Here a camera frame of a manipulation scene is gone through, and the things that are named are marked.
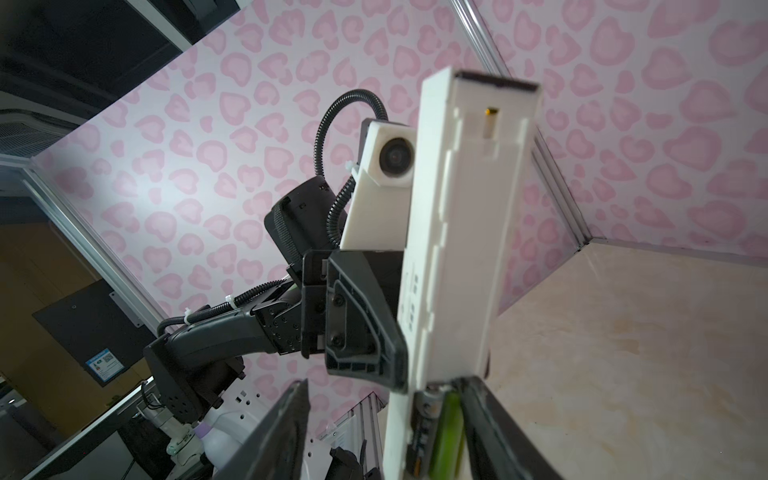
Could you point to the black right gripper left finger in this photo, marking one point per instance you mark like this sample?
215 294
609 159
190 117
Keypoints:
274 450

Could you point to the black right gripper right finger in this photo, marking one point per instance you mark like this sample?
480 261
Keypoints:
497 446

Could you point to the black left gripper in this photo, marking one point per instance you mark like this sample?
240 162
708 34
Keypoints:
363 339

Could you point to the slim white remote with display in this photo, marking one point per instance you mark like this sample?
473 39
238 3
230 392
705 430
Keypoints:
474 138

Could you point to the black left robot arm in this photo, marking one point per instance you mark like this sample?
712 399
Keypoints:
197 357

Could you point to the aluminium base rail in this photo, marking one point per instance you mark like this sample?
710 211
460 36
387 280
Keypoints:
351 447

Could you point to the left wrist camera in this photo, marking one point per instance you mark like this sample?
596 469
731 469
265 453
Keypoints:
379 208

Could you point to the aluminium diagonal frame bar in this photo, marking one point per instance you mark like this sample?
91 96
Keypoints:
133 298

